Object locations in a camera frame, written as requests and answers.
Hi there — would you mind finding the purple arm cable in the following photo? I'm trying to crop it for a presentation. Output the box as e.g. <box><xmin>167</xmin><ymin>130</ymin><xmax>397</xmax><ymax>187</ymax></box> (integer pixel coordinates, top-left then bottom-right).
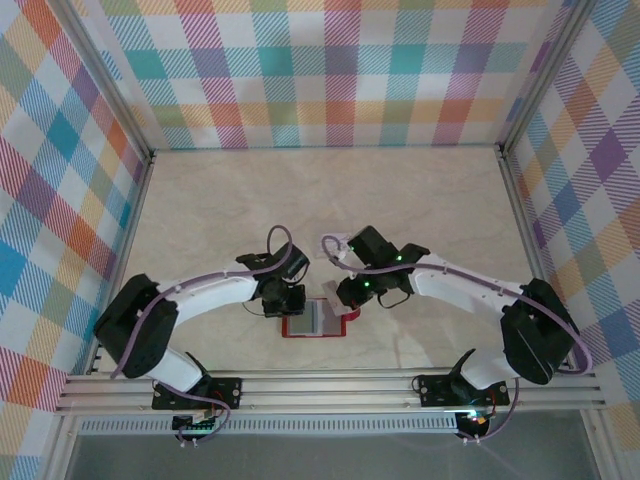
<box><xmin>109</xmin><ymin>225</ymin><xmax>294</xmax><ymax>446</ymax></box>
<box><xmin>321</xmin><ymin>233</ymin><xmax>596</xmax><ymax>445</ymax></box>

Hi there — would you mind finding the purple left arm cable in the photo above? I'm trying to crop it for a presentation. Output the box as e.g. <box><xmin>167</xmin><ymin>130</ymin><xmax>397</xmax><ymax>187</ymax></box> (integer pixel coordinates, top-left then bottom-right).
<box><xmin>109</xmin><ymin>225</ymin><xmax>294</xmax><ymax>446</ymax></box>

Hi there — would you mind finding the slotted grey cable duct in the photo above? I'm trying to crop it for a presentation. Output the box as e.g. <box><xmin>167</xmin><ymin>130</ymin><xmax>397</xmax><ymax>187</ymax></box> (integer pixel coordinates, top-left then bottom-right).
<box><xmin>77</xmin><ymin>417</ymin><xmax>462</xmax><ymax>437</ymax></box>

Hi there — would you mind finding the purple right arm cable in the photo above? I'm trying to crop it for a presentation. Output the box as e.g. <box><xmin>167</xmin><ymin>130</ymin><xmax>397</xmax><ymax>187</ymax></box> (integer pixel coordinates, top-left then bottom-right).
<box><xmin>321</xmin><ymin>233</ymin><xmax>596</xmax><ymax>445</ymax></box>

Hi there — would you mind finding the white card pink print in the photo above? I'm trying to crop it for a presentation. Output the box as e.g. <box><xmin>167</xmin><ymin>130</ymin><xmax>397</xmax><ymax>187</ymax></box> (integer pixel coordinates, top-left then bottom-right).
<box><xmin>318</xmin><ymin>231</ymin><xmax>352</xmax><ymax>253</ymax></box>

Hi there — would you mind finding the aluminium frame post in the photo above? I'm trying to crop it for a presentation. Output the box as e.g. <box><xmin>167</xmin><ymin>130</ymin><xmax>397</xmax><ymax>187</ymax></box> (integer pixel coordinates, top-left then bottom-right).
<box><xmin>47</xmin><ymin>0</ymin><xmax>156</xmax><ymax>164</ymax></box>
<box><xmin>497</xmin><ymin>0</ymin><xmax>601</xmax><ymax>156</ymax></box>

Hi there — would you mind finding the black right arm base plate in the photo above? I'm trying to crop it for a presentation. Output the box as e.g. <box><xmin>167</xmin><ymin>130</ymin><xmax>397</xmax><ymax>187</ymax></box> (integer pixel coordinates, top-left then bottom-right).
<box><xmin>416</xmin><ymin>373</ymin><xmax>512</xmax><ymax>407</ymax></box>

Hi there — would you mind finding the aluminium table side rail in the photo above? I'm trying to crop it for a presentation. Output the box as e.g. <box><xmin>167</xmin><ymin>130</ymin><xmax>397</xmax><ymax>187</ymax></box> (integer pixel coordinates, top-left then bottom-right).
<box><xmin>84</xmin><ymin>149</ymin><xmax>159</xmax><ymax>376</ymax></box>
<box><xmin>494</xmin><ymin>144</ymin><xmax>576</xmax><ymax>371</ymax></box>

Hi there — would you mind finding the grey glossy card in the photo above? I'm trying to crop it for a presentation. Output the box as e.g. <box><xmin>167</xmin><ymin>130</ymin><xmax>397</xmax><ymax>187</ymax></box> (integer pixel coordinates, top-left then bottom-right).
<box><xmin>291</xmin><ymin>301</ymin><xmax>322</xmax><ymax>335</ymax></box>

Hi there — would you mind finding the aluminium frame leg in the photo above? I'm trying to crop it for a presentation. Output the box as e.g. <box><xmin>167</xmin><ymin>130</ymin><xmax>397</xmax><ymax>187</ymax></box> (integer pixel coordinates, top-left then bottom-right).
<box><xmin>582</xmin><ymin>409</ymin><xmax>619</xmax><ymax>480</ymax></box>
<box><xmin>43</xmin><ymin>414</ymin><xmax>81</xmax><ymax>480</ymax></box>

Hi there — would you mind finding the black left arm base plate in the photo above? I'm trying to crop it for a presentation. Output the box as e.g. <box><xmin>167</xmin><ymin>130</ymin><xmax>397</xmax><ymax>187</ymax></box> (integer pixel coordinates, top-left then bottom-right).
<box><xmin>151</xmin><ymin>377</ymin><xmax>245</xmax><ymax>412</ymax></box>

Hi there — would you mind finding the aluminium mounting rail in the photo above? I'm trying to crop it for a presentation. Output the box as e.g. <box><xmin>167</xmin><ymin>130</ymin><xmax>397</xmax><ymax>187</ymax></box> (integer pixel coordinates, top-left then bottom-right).
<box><xmin>53</xmin><ymin>363</ymin><xmax>607</xmax><ymax>417</ymax></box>

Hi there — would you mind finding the controller board with green lights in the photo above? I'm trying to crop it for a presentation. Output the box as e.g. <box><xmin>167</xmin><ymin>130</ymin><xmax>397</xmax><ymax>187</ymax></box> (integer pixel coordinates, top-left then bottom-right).
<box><xmin>458</xmin><ymin>407</ymin><xmax>494</xmax><ymax>432</ymax></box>
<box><xmin>172</xmin><ymin>409</ymin><xmax>221</xmax><ymax>435</ymax></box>

